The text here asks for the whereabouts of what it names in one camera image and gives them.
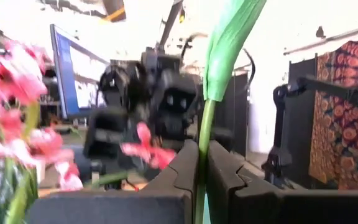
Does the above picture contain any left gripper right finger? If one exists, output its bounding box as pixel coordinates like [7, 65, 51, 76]
[206, 139, 358, 224]

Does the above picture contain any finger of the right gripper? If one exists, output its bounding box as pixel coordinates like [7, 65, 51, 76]
[211, 126, 234, 151]
[84, 107, 131, 160]

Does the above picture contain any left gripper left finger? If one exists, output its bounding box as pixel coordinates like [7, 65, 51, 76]
[26, 139, 200, 224]

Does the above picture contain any pink artificial flower bunch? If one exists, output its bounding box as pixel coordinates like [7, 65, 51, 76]
[0, 39, 84, 224]
[85, 121, 177, 189]

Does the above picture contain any red artificial tulip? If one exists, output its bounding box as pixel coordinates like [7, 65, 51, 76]
[194, 0, 267, 224]

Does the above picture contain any monitor with blue screen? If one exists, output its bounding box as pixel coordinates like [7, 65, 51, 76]
[48, 23, 111, 121]

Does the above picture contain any black metal stand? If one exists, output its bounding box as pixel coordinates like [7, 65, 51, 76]
[261, 55, 358, 190]

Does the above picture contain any orange mandala patterned cloth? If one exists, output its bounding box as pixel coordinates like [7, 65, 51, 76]
[308, 39, 358, 191]

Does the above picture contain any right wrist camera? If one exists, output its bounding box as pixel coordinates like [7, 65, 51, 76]
[155, 73, 199, 123]

